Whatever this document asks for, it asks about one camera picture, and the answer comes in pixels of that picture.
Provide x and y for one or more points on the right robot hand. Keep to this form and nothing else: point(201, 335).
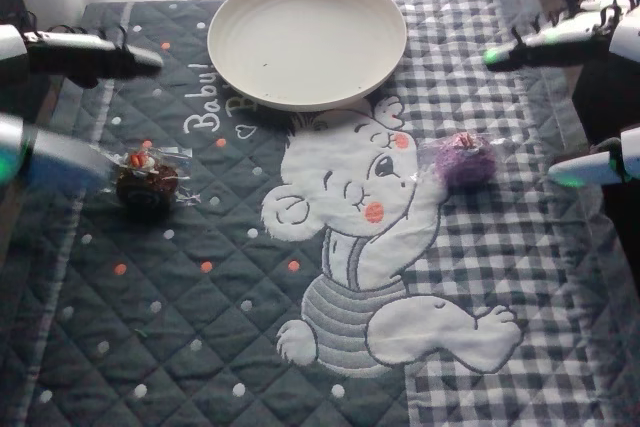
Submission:
point(555, 39)

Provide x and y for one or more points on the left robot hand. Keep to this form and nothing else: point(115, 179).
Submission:
point(90, 54)

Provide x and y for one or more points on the chocolate cake piece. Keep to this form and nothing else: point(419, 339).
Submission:
point(147, 187)

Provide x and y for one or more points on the pink frosted cake piece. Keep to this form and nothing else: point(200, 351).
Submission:
point(462, 164)

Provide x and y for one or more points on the white round plate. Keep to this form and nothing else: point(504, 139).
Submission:
point(305, 37)

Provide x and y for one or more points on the grey quilt with printed bear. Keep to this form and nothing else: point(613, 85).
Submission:
point(210, 297)

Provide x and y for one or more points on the small green scrap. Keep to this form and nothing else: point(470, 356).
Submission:
point(141, 332)

